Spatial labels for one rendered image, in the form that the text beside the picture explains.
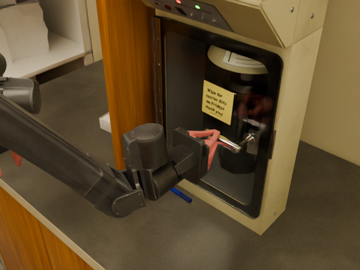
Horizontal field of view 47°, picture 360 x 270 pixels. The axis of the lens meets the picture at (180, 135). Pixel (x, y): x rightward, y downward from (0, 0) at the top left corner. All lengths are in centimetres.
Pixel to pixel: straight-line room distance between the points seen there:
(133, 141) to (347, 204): 65
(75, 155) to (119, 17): 37
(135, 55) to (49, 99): 62
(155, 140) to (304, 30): 31
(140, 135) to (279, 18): 28
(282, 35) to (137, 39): 39
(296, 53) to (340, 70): 46
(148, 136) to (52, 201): 50
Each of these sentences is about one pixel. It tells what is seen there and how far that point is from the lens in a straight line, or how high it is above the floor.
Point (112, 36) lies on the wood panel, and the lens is 91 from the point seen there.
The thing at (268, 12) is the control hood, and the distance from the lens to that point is 62.
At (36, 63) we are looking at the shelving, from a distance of 187.
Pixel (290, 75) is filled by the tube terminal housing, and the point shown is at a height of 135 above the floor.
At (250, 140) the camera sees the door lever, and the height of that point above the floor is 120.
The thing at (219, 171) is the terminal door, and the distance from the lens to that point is 95.
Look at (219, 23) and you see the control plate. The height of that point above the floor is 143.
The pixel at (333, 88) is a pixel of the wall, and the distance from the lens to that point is 123.
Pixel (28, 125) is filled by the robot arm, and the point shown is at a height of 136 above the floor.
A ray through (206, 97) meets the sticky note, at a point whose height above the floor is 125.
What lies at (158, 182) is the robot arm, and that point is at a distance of 70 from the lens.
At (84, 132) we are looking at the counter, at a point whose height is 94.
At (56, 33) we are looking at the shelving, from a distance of 214.
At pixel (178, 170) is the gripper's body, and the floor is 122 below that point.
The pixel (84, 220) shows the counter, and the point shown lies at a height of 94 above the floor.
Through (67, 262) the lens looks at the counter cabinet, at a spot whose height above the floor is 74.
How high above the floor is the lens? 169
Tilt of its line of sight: 36 degrees down
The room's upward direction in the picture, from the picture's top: straight up
